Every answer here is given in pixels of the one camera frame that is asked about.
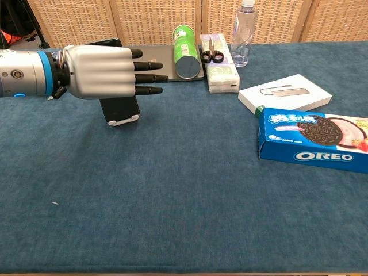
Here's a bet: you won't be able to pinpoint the clear plastic water bottle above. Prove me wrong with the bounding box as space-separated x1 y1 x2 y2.
229 0 257 68

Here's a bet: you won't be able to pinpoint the white USB hub box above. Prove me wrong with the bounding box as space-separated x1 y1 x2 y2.
237 74 333 115

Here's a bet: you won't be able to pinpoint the black tripod stand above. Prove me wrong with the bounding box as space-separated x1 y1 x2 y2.
25 0 51 49

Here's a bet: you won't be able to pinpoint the black orange bag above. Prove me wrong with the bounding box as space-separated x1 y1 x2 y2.
0 0 29 50

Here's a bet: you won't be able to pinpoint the green chips can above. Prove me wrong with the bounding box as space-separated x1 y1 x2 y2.
172 24 201 79

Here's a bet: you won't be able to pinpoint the wicker folding screen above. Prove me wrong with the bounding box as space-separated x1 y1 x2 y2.
27 0 368 48

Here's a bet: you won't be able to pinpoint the white purple tissue pack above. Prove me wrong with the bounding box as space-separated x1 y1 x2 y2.
199 33 241 94

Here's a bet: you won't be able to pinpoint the black-handled scissors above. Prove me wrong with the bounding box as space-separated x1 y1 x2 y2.
200 36 225 64

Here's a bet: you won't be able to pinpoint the white phone stand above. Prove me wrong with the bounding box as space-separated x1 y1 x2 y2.
108 114 140 127

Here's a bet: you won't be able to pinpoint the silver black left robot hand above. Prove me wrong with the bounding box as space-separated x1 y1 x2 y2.
62 45 170 101

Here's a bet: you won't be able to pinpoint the blue table cloth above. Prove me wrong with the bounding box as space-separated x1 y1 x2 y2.
0 41 368 274

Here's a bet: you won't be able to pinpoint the blue Oreo cookie box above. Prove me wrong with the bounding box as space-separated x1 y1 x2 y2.
257 107 368 174

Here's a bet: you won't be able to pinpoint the grey laptop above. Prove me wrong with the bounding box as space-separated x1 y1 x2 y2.
120 45 205 83

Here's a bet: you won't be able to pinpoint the black smartphone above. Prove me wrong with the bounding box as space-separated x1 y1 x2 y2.
86 37 141 123

